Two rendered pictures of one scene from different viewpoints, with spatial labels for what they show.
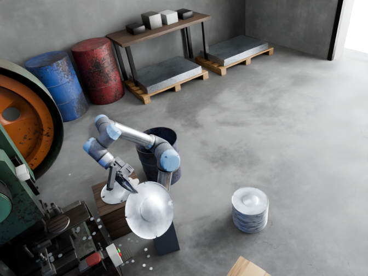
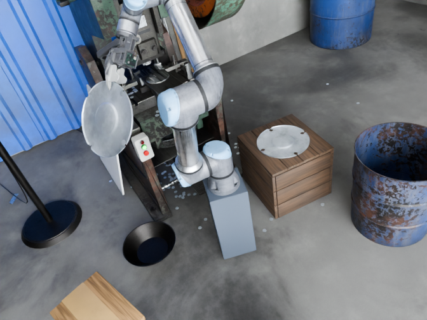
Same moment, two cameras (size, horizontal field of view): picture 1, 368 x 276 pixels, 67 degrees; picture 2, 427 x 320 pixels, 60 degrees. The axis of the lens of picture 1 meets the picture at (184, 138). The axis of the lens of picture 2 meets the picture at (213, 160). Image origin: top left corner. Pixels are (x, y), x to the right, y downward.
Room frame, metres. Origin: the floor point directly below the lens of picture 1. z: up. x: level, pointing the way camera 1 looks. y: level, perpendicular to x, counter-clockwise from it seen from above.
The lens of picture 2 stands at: (1.38, -0.97, 1.65)
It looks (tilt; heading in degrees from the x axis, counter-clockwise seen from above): 40 degrees down; 93
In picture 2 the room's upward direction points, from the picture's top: 12 degrees counter-clockwise
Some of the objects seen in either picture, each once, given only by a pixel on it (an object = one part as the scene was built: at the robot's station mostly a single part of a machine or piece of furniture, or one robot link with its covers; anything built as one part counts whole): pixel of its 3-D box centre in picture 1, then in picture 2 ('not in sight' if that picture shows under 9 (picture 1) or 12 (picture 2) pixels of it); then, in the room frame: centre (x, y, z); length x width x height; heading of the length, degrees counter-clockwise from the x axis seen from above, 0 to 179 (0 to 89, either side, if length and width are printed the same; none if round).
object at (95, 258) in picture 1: (95, 262); not in sight; (0.83, 0.58, 0.72); 0.07 x 0.06 x 0.08; 117
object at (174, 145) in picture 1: (160, 157); (395, 186); (2.16, 0.27, 0.24); 0.42 x 0.42 x 0.48
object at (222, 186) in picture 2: not in sight; (222, 176); (1.33, 0.28, 0.50); 0.15 x 0.15 x 0.10
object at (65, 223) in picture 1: (70, 225); (164, 91); (1.10, 0.78, 0.72); 0.25 x 0.14 x 0.14; 117
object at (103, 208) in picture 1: (122, 203); (284, 164); (1.69, 0.64, 0.18); 0.40 x 0.38 x 0.35; 109
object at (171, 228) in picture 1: (162, 228); (230, 214); (1.33, 0.28, 0.23); 0.18 x 0.18 x 0.45; 8
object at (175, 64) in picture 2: not in sight; (176, 63); (1.18, 1.01, 0.76); 0.17 x 0.06 x 0.10; 27
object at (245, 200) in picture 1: (249, 200); not in sight; (1.44, -0.45, 0.25); 0.29 x 0.29 x 0.01
